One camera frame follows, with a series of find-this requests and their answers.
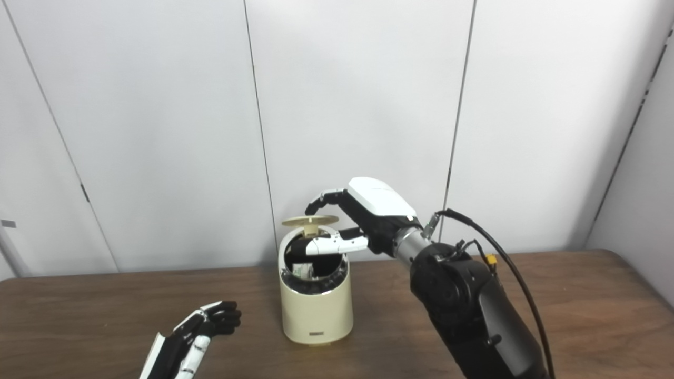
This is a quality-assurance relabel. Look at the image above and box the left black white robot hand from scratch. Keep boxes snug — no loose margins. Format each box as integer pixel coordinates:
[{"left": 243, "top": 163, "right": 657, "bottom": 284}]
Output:
[{"left": 139, "top": 301, "right": 242, "bottom": 379}]

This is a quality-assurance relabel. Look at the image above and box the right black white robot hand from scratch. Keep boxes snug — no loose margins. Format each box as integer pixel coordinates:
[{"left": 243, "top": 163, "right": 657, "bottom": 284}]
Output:
[{"left": 287, "top": 177, "right": 424, "bottom": 258}]

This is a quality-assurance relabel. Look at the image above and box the cream round bin lid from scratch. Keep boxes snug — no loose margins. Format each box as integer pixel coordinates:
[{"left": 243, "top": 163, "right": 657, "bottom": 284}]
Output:
[{"left": 281, "top": 215, "right": 340, "bottom": 228}]

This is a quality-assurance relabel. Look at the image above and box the cream-colored round bin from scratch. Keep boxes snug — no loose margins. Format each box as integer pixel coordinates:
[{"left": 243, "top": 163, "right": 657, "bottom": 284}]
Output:
[{"left": 278, "top": 215, "right": 353, "bottom": 346}]

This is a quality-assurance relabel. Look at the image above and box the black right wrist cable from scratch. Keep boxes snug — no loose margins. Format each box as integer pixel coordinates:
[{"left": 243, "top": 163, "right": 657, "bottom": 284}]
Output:
[{"left": 421, "top": 208, "right": 556, "bottom": 379}]

